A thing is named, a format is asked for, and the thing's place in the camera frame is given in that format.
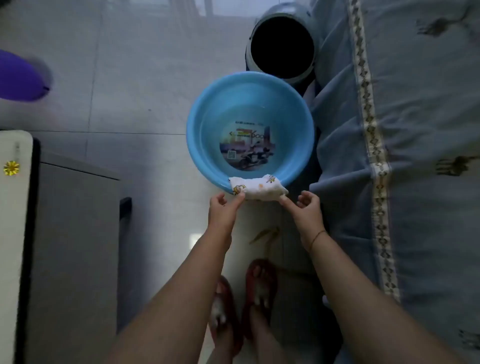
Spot person's leg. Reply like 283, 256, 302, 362
204, 288, 241, 364
249, 262, 292, 364

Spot person's left forearm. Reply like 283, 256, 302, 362
103, 231, 234, 364

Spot white table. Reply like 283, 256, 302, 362
0, 130, 133, 364

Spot person's right hand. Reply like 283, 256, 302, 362
278, 190, 327, 251

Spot grey-blue round trash bin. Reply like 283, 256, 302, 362
245, 1, 323, 85

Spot person's left leg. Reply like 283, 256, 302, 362
204, 288, 241, 364

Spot red right slipper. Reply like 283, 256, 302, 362
241, 258, 279, 342

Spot person's left hand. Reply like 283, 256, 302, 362
207, 191, 247, 245

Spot blue plastic basin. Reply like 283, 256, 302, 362
186, 71, 316, 196

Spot white patterned cleaning cloth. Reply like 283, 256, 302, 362
228, 173, 290, 202

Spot blue embroidered sofa cover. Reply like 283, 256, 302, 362
301, 0, 480, 364

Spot purple rounded object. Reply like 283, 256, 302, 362
0, 48, 52, 102

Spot person's right leg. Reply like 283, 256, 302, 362
249, 262, 292, 364

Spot person's right forearm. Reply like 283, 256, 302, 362
308, 229, 466, 364

